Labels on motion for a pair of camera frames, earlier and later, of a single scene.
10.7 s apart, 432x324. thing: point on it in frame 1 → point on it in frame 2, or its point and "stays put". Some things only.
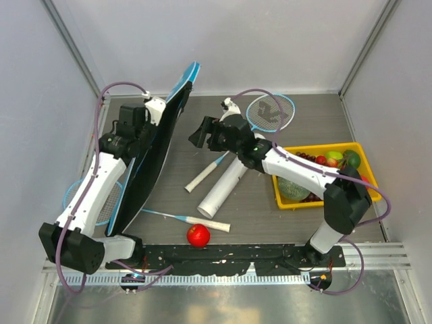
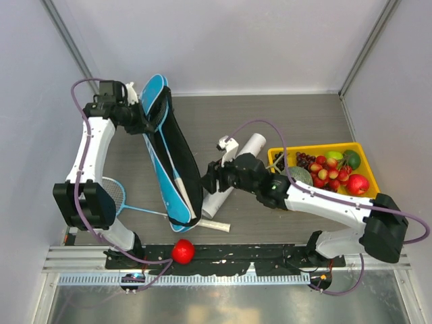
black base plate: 233,260 stays put
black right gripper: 198,138 → 214,171
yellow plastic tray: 365,165 stays put
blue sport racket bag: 142,173 → 172,158
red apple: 198,235 → 183,251
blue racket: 264,115 → 156,114
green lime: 353,158 stays put
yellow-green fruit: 335,154 stays put
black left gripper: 147,119 → 142,126
